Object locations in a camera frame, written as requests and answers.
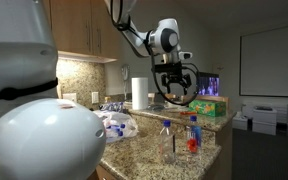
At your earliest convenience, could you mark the clear plastic bag blue print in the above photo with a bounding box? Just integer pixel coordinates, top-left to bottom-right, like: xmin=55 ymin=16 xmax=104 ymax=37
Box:
xmin=93 ymin=109 xmax=140 ymax=144

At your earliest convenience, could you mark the orange marker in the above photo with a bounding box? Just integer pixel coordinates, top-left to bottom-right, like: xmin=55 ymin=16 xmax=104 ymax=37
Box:
xmin=179 ymin=110 xmax=198 ymax=116

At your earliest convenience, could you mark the white paper towel roll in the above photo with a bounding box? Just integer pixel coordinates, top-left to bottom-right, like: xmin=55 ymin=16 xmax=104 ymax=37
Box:
xmin=131 ymin=77 xmax=149 ymax=111

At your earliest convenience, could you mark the clear water bottle blue cap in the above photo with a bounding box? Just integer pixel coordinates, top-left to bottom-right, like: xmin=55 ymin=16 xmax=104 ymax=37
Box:
xmin=99 ymin=101 xmax=125 ymax=113

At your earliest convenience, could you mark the small white box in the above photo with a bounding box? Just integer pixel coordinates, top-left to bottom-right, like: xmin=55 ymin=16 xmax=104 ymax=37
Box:
xmin=232 ymin=111 xmax=249 ymax=131

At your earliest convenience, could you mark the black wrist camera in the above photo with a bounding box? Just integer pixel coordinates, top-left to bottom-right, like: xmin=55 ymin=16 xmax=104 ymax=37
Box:
xmin=154 ymin=62 xmax=184 ymax=75

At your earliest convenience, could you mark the black velcro strap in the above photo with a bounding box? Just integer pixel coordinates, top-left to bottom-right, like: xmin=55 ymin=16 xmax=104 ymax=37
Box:
xmin=0 ymin=78 xmax=59 ymax=102

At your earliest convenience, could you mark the white food container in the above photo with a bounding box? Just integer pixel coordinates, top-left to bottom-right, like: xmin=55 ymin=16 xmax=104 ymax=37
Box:
xmin=167 ymin=99 xmax=182 ymax=109

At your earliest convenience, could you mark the white wall phone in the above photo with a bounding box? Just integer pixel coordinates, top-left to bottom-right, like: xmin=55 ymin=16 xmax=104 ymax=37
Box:
xmin=121 ymin=63 xmax=131 ymax=82

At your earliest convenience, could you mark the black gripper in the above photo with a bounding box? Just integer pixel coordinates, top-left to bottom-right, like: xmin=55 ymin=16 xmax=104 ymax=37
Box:
xmin=160 ymin=73 xmax=192 ymax=97

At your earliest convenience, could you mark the white printer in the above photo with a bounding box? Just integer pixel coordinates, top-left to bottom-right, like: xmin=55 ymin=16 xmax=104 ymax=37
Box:
xmin=252 ymin=105 xmax=278 ymax=136

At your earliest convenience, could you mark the wooden wall cabinet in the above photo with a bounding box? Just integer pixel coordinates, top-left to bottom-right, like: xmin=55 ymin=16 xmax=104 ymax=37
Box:
xmin=43 ymin=0 xmax=122 ymax=64

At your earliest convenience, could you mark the green tissue box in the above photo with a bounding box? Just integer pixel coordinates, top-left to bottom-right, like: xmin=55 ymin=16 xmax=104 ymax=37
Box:
xmin=188 ymin=98 xmax=227 ymax=118

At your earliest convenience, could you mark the flat screen television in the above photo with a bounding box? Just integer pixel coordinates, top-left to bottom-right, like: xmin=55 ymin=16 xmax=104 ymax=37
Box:
xmin=197 ymin=72 xmax=220 ymax=97

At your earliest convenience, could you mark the white projector screen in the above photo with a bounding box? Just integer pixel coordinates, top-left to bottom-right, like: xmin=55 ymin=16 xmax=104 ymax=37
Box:
xmin=239 ymin=22 xmax=288 ymax=99

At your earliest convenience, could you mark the white wall outlet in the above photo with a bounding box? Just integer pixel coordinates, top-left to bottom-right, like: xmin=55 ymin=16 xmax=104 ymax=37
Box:
xmin=91 ymin=91 xmax=100 ymax=104
xmin=62 ymin=92 xmax=78 ymax=103

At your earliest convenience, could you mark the dark wrapped item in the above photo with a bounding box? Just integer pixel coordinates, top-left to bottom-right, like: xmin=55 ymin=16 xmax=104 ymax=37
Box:
xmin=149 ymin=104 xmax=165 ymax=112

